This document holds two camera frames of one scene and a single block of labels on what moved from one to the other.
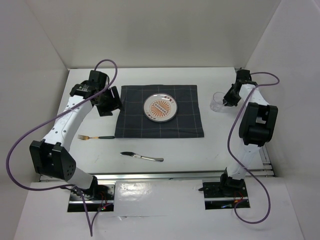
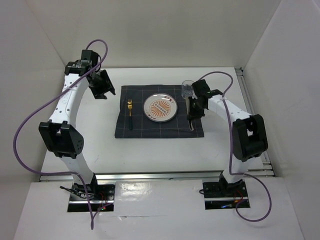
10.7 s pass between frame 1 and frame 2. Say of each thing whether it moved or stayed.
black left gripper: moved
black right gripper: moved
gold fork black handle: moved
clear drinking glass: moved
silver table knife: moved
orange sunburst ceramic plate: stayed
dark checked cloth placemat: stayed
